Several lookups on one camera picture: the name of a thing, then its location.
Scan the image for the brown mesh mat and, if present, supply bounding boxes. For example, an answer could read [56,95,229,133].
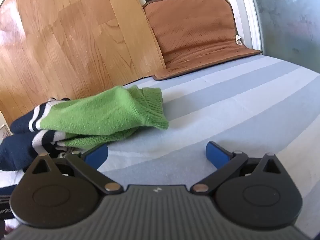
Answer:
[142,0,263,81]

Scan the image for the green and navy striped sweater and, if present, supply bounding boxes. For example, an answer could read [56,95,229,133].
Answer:
[0,85,169,172]

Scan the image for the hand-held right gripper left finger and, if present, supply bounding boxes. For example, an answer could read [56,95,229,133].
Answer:
[24,144,123,195]

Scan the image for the grey glass pane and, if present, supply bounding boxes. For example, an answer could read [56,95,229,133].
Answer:
[249,0,320,74]

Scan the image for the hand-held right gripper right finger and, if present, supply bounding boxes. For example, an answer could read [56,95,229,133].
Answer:
[191,141,285,195]

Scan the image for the white window frame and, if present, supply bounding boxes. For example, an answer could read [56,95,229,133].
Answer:
[230,0,263,50]

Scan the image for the wood-grain panel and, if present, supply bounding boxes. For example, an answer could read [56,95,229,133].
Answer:
[0,0,167,125]

